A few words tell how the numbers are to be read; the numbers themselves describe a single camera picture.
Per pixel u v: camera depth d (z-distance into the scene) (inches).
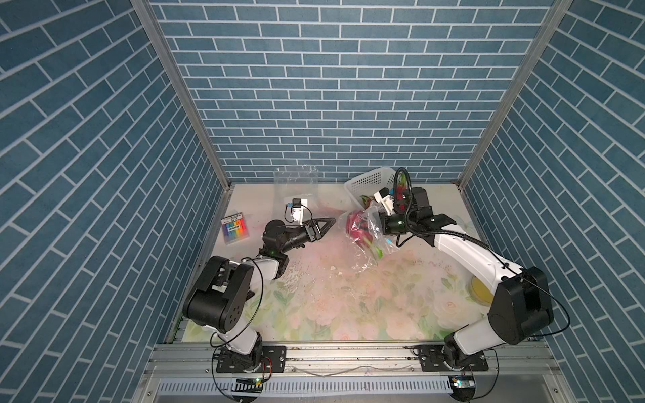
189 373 28.5
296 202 30.4
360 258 31.8
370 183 44.9
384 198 29.7
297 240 29.7
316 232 29.0
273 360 29.1
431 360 28.9
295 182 47.0
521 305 16.7
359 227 29.1
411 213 25.9
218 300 18.3
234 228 40.2
